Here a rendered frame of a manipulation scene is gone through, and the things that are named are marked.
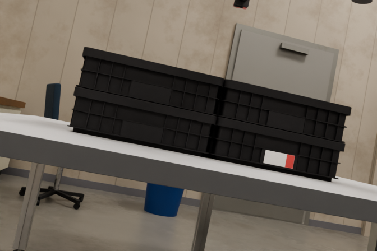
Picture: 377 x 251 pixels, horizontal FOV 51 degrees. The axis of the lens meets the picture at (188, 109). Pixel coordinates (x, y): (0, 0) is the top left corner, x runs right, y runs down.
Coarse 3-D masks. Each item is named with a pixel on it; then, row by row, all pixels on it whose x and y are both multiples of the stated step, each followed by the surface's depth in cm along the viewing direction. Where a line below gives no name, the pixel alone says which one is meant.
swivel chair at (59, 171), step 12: (48, 84) 353; (60, 84) 329; (48, 96) 346; (60, 96) 330; (48, 108) 343; (60, 168) 335; (60, 180) 336; (24, 192) 332; (48, 192) 324; (60, 192) 332; (72, 192) 346; (36, 204) 308
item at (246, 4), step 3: (237, 0) 188; (240, 0) 188; (243, 0) 187; (246, 0) 188; (249, 0) 189; (237, 3) 188; (240, 3) 188; (243, 3) 189; (246, 3) 189; (243, 6) 189; (246, 6) 189
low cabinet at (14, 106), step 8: (0, 104) 320; (8, 104) 346; (16, 104) 373; (24, 104) 406; (0, 112) 335; (8, 112) 361; (16, 112) 391; (0, 160) 368; (8, 160) 401; (0, 168) 374
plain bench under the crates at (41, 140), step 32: (0, 128) 64; (32, 128) 83; (64, 128) 117; (32, 160) 62; (64, 160) 63; (96, 160) 64; (128, 160) 65; (160, 160) 66; (192, 160) 85; (32, 192) 202; (224, 192) 68; (256, 192) 69; (288, 192) 70; (320, 192) 71; (352, 192) 86
